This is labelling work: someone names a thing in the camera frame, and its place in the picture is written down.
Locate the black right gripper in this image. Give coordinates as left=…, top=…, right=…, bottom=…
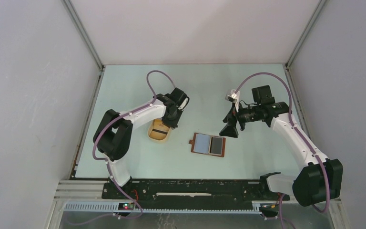
left=219, top=101, right=261, bottom=138

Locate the black credit card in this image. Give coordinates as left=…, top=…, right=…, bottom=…
left=209, top=136, right=224, bottom=155

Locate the brown leather card holder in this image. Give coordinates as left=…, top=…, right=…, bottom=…
left=189, top=133, right=226, bottom=157

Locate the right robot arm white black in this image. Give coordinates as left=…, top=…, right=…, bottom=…
left=219, top=85, right=343, bottom=207

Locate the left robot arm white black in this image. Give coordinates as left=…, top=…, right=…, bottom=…
left=92, top=87, right=190, bottom=199

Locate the beige oval card tray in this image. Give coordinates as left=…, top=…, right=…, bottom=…
left=147, top=119, right=172, bottom=143

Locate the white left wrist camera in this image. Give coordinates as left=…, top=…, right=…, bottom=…
left=179, top=97, right=190, bottom=110

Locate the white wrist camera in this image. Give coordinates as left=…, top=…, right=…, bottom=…
left=225, top=89, right=240, bottom=112
left=179, top=97, right=190, bottom=110

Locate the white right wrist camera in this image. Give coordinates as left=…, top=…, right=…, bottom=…
left=225, top=89, right=240, bottom=112

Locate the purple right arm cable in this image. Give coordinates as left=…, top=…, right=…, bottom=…
left=233, top=72, right=331, bottom=229

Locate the aluminium frame rail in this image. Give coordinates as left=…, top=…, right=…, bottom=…
left=54, top=180, right=342, bottom=205

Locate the white toothed cable duct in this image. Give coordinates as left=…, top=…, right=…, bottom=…
left=63, top=201, right=261, bottom=214

